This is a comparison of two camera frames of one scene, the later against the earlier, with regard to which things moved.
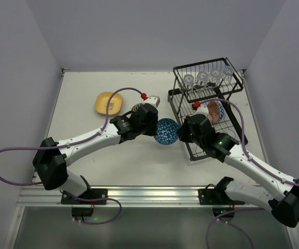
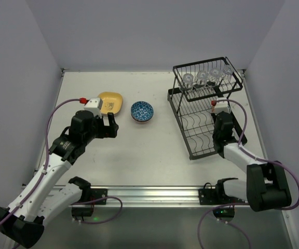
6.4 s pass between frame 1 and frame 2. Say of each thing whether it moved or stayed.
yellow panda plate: stayed
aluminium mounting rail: stayed
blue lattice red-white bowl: moved
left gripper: moved
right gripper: moved
